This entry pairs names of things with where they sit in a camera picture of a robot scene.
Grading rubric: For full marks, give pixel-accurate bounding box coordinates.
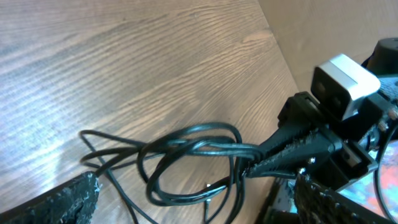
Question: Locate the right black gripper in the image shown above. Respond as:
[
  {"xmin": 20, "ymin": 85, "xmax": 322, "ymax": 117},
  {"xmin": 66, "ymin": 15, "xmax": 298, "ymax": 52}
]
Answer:
[{"xmin": 244, "ymin": 92, "xmax": 396, "ymax": 190}]

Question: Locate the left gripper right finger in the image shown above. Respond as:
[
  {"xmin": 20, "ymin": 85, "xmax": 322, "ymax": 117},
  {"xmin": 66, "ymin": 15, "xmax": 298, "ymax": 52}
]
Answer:
[{"xmin": 294, "ymin": 175, "xmax": 392, "ymax": 224}]

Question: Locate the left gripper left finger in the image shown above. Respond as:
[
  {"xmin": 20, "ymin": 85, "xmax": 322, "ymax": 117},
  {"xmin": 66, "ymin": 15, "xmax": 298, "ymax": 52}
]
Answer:
[{"xmin": 1, "ymin": 171, "xmax": 100, "ymax": 224}]

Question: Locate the black USB cable short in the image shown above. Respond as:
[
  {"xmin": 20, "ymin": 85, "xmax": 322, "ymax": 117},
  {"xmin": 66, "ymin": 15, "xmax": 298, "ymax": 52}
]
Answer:
[{"xmin": 80, "ymin": 130, "xmax": 236, "ymax": 223}]

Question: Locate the black USB cable long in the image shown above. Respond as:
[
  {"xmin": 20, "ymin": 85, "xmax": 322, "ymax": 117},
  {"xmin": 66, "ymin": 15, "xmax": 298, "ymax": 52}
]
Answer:
[{"xmin": 137, "ymin": 122, "xmax": 265, "ymax": 223}]

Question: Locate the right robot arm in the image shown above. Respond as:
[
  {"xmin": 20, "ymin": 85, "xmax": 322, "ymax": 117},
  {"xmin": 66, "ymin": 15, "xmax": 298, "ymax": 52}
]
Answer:
[{"xmin": 245, "ymin": 38, "xmax": 397, "ymax": 190}]

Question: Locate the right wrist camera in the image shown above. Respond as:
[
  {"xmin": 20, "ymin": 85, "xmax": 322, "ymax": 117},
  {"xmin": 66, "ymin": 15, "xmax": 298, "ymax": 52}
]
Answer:
[{"xmin": 310, "ymin": 54, "xmax": 381, "ymax": 121}]

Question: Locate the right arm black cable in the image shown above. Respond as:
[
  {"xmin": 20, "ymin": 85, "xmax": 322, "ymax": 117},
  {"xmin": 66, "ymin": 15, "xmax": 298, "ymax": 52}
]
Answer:
[{"xmin": 373, "ymin": 124, "xmax": 398, "ymax": 222}]

